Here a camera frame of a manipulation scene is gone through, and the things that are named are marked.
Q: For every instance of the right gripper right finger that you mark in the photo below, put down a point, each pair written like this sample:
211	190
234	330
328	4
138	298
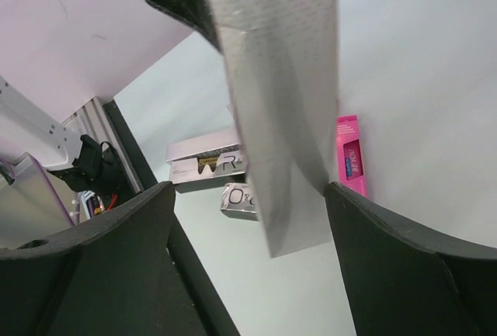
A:
403	278

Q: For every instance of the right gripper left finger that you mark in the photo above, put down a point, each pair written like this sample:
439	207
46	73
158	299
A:
112	275

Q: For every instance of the plain silver toothpaste box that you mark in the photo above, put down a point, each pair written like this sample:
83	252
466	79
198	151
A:
282	64

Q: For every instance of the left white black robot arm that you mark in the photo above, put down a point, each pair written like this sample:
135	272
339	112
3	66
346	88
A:
80	161

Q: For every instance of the pink toothpaste box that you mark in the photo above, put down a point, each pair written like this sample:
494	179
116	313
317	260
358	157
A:
349	155

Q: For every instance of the silver O toothpaste box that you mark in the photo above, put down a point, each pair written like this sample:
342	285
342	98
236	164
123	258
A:
238	202

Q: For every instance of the silver WR toothpaste box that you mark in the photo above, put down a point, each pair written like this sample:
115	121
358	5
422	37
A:
206	162

